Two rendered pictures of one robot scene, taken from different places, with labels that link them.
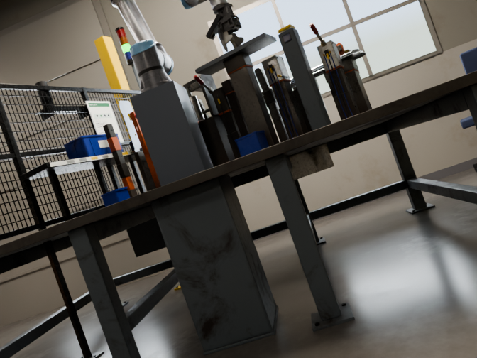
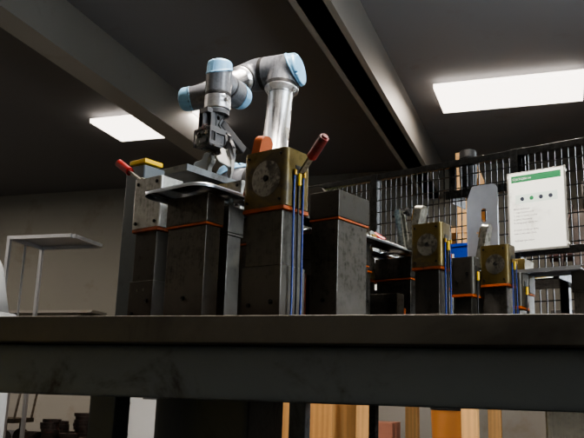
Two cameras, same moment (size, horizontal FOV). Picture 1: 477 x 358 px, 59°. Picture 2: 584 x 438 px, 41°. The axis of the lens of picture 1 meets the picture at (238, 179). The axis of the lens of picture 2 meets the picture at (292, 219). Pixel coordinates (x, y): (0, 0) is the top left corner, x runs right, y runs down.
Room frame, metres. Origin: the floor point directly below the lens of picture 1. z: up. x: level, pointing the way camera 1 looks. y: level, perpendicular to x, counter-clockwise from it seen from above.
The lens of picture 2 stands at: (2.52, -2.19, 0.58)
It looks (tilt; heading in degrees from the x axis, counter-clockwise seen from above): 13 degrees up; 101
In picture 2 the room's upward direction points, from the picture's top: 2 degrees clockwise
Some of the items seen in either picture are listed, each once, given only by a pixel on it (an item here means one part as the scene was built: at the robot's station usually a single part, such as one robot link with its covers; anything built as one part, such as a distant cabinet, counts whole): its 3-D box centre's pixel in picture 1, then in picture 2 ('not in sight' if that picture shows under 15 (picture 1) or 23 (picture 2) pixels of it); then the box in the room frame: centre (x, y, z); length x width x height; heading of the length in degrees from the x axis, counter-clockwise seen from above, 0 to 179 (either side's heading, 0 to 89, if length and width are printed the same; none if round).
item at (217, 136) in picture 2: (226, 20); (214, 130); (1.88, -0.19, 1.32); 0.09 x 0.08 x 0.12; 58
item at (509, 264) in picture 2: not in sight; (503, 305); (2.68, 0.14, 0.87); 0.12 x 0.07 x 0.35; 152
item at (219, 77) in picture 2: not in sight; (219, 79); (1.89, -0.18, 1.48); 0.09 x 0.08 x 0.11; 78
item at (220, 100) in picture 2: (219, 3); (217, 104); (1.89, -0.19, 1.40); 0.08 x 0.08 x 0.05
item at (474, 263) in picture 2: not in sight; (471, 309); (2.59, 0.03, 0.84); 0.10 x 0.05 x 0.29; 152
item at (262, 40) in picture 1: (235, 55); (217, 187); (1.90, -0.17, 1.16); 0.37 x 0.14 x 0.02; 62
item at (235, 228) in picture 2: (338, 96); (225, 273); (2.06, -0.60, 0.84); 0.05 x 0.05 x 0.29; 62
